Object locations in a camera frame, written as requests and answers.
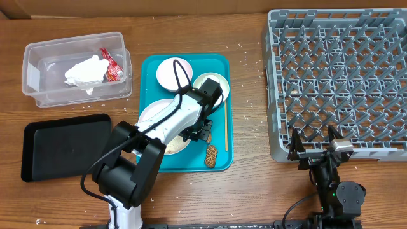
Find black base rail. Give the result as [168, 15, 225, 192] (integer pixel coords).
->
[142, 220, 313, 229]

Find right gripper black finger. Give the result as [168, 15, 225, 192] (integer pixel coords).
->
[328, 125, 343, 141]
[289, 128, 305, 153]

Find large white plate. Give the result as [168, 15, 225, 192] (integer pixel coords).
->
[138, 99, 190, 156]

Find red snack wrapper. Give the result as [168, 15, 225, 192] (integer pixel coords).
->
[100, 48, 124, 82]

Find grey dishwasher rack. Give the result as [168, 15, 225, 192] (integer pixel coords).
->
[262, 8, 406, 162]

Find clear plastic bin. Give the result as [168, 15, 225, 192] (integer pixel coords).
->
[22, 32, 132, 108]

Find brown shiitake mushroom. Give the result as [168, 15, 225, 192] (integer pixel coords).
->
[204, 145, 218, 168]

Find teal plastic tray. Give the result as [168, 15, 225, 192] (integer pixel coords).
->
[139, 53, 234, 172]

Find white upturned cup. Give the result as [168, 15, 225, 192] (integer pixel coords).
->
[202, 74, 220, 84]

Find wooden chopstick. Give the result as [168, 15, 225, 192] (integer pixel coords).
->
[224, 99, 228, 152]

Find black tray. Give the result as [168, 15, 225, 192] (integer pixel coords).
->
[21, 114, 111, 182]

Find white napkin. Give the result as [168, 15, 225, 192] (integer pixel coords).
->
[65, 55, 109, 95]

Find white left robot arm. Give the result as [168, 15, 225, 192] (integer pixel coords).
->
[89, 80, 223, 228]

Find pink small bowl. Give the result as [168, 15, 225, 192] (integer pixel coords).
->
[156, 57, 193, 92]

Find white saucer plate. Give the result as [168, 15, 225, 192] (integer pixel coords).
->
[193, 73, 230, 106]

